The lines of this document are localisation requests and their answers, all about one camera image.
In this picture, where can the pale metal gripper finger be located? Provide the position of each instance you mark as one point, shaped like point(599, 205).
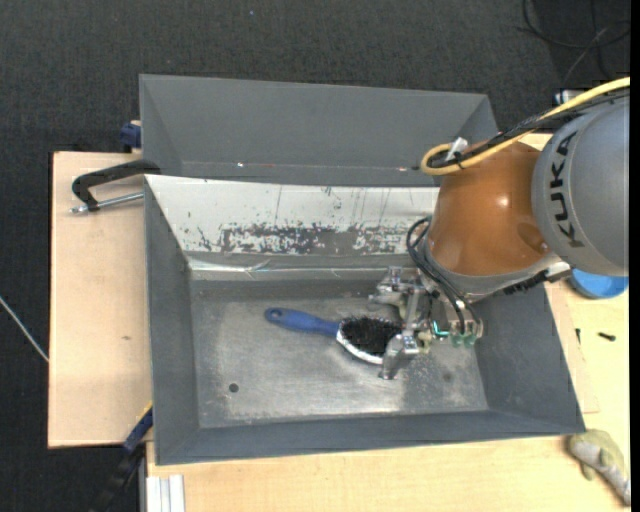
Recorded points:
point(395, 356)

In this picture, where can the grey metal bin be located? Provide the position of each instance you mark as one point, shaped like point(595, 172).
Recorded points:
point(310, 380)

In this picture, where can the blue tape roll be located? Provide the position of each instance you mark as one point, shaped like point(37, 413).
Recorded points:
point(602, 287)

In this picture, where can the small black screw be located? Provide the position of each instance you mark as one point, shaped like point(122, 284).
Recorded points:
point(607, 337)

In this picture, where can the pale grey work glove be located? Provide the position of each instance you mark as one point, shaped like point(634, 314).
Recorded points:
point(602, 455)

